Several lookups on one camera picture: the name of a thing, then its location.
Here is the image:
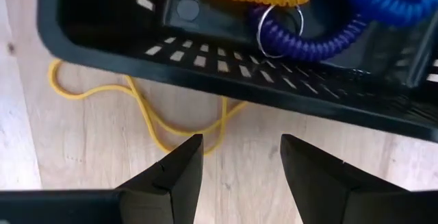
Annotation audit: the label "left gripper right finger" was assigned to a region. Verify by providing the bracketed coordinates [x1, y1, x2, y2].
[280, 134, 438, 224]

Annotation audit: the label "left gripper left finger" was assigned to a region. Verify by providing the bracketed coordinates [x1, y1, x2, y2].
[118, 134, 205, 224]

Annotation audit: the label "black slotted plastic basket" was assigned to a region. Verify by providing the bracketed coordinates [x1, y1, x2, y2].
[36, 0, 438, 143]

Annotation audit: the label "purple coil keychain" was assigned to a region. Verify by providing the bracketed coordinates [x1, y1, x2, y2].
[248, 3, 370, 63]

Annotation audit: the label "blue coil keychain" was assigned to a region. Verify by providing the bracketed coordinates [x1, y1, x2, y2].
[337, 0, 438, 27]

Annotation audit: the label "yellow rubber band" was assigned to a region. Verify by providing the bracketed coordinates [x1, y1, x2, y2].
[47, 58, 248, 156]

